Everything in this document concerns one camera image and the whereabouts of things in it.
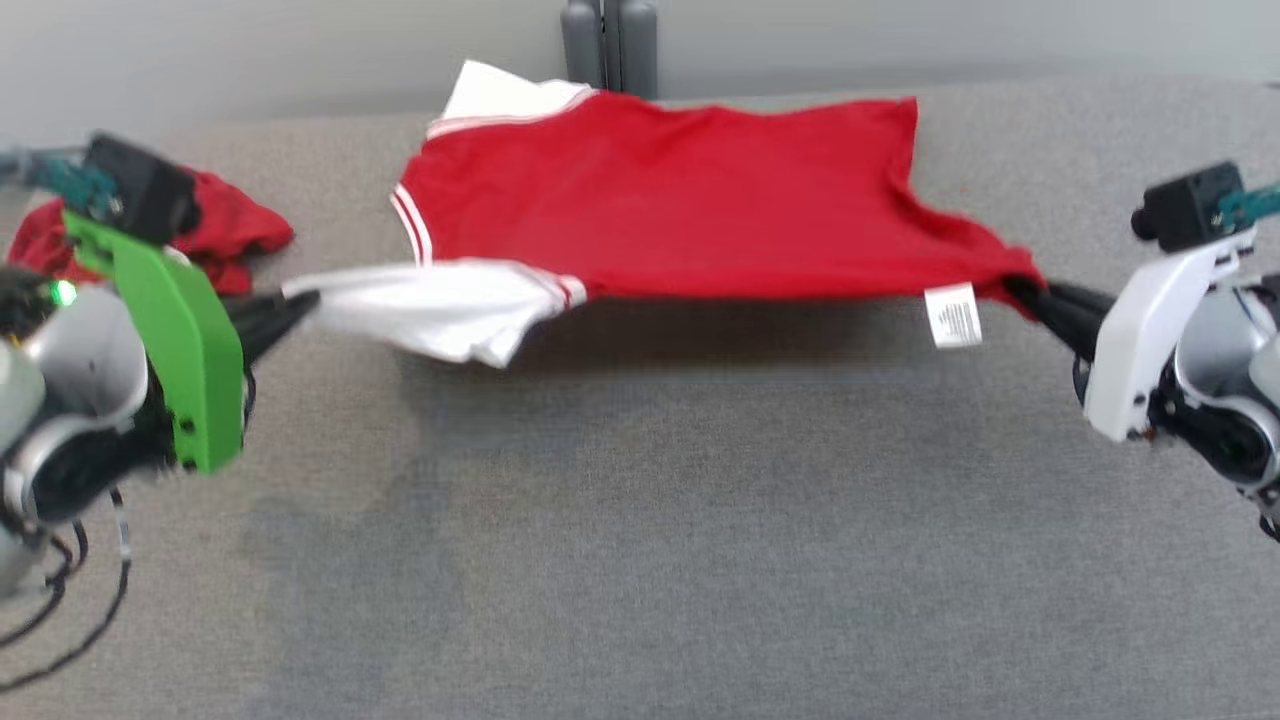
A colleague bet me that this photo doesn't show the teal left camera cable plug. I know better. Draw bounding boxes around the teal left camera cable plug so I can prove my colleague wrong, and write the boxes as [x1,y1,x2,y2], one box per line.
[0,150,119,216]

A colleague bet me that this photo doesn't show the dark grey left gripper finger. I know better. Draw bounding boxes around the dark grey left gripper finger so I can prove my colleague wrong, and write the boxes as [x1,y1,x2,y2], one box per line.
[240,305,316,369]
[226,290,321,331]

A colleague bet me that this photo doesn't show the teal camera cable plug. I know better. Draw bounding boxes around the teal camera cable plug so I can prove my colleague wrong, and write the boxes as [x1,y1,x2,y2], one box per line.
[1215,183,1280,229]
[0,150,119,216]

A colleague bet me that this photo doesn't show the red shorts with white trim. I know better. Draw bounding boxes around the red shorts with white trim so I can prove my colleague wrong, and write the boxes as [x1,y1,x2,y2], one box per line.
[8,170,296,298]

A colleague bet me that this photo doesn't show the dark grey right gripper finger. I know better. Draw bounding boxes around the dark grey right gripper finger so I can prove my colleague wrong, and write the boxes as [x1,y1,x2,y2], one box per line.
[1003,277,1116,323]
[1020,300,1101,361]

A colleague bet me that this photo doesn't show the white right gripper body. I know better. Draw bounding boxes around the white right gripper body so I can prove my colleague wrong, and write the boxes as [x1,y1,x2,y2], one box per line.
[1083,228,1256,443]

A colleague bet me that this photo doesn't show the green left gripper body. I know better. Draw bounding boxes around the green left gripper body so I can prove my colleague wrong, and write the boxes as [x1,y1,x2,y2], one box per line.
[62,210,246,476]

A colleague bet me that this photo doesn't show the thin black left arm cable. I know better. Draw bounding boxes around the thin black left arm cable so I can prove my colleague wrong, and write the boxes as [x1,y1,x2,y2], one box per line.
[0,490,136,691]

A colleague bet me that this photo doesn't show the teal right camera cable plug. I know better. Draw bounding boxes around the teal right camera cable plug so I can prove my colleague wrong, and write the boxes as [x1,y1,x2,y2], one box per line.
[1215,183,1280,229]

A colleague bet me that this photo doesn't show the grey partition post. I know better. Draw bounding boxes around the grey partition post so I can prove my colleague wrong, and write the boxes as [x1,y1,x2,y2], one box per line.
[560,0,608,91]
[603,0,659,99]

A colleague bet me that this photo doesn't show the red jersey with white sleeves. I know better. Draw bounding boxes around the red jersey with white sleeves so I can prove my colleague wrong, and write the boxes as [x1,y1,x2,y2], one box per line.
[283,60,1046,369]

